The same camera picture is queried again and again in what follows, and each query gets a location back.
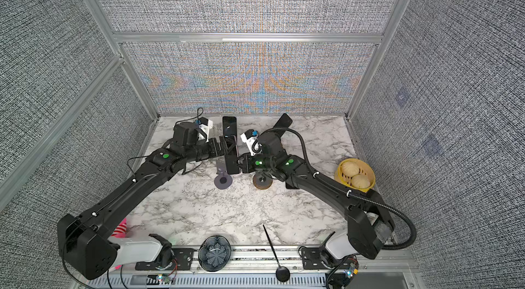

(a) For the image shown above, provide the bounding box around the green-lit circuit board,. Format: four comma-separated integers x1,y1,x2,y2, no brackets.
156,274,174,286
342,266,359,282

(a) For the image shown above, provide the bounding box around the wood-base grey stand, centre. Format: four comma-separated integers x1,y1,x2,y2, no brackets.
252,171,273,190

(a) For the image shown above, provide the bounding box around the black corrugated cable conduit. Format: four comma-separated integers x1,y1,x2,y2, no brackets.
258,127,418,251

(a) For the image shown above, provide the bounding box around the pink striped plush toy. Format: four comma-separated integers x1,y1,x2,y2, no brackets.
112,218,128,238

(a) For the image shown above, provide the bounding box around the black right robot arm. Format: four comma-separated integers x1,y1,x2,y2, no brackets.
237,128,400,267

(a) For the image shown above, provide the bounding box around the green-lit circuit board, right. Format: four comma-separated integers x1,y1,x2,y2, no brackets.
342,266,359,282

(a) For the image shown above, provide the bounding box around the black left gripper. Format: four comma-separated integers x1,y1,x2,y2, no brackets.
185,135,237,164

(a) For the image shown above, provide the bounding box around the aluminium front rail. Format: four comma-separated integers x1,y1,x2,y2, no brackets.
69,245,425,288

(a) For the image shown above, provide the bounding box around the purple round-base phone stand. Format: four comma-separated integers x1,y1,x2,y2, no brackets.
214,160,233,190

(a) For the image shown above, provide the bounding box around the bamboo steamer basket with buns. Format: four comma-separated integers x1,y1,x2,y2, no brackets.
334,159,376,193

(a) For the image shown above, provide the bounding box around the left wrist camera, white mount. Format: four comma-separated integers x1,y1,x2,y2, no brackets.
195,118,213,142

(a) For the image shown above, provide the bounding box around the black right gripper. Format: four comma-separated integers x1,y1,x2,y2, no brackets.
232,151,278,176

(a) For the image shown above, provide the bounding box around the teal-edged phone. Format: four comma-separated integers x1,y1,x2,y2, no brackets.
222,116,237,137

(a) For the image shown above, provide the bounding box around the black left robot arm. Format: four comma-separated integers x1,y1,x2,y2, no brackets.
57,122,237,280

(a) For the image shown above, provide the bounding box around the black long-handled spoon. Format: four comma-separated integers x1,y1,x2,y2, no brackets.
262,225,291,283

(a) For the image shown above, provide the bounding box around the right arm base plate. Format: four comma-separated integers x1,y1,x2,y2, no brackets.
298,246,329,271

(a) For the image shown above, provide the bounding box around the wrist camera, white mount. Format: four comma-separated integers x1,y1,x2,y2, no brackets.
241,129,260,156
195,118,213,142

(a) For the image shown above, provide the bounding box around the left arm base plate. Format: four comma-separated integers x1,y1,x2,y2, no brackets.
135,248,196,271

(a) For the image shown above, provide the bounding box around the right wrist camera, white mount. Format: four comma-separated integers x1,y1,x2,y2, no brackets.
241,129,260,156

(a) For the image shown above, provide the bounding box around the purple-edged phone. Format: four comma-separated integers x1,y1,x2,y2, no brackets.
224,135,241,175

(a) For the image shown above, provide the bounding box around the green-lit circuit board, left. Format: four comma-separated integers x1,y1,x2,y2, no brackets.
156,274,174,286

